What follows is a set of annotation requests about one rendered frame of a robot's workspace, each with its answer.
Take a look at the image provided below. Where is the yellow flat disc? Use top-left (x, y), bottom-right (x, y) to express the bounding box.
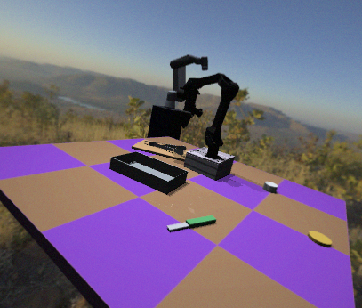
top-left (308, 231), bottom-right (332, 247)

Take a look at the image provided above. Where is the light wooden board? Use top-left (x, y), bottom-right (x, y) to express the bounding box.
top-left (132, 140), bottom-right (190, 161)

